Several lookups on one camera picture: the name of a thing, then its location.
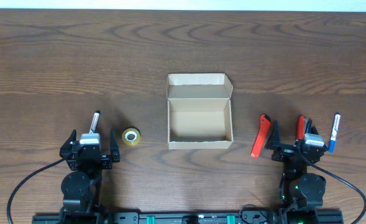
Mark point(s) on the black marker pen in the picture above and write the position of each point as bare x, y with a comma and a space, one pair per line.
94, 123

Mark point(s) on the open cardboard box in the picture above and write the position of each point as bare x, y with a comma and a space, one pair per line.
199, 111

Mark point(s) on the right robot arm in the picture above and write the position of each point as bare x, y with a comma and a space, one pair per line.
301, 192

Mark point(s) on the red utility knife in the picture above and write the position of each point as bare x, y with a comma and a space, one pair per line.
265, 123

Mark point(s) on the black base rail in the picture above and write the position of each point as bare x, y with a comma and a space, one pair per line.
248, 216

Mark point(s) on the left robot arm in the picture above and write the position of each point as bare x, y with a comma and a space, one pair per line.
82, 187

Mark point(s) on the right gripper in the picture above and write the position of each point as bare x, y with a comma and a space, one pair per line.
283, 154

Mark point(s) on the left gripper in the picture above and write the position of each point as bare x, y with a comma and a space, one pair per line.
67, 148

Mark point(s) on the blue marker pen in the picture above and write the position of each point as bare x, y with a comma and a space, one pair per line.
334, 132

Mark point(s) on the yellow tape roll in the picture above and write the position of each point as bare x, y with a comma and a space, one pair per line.
131, 136

